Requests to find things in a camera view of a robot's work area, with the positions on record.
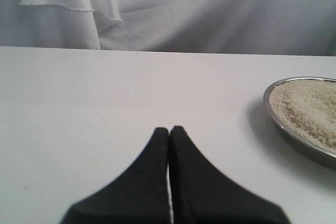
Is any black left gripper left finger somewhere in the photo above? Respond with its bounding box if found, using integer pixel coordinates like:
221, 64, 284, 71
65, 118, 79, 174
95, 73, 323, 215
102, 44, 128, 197
61, 127, 171, 223

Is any steel plate of rice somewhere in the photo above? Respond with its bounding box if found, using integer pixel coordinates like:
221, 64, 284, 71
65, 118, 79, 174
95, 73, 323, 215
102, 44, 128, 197
263, 77, 335, 169

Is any white backdrop curtain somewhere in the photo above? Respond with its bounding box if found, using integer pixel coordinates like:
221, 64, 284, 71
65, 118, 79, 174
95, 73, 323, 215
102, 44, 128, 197
1, 0, 335, 56

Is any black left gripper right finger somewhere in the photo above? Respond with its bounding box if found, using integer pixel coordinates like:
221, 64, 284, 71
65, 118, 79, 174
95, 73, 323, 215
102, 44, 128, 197
169, 126, 290, 223

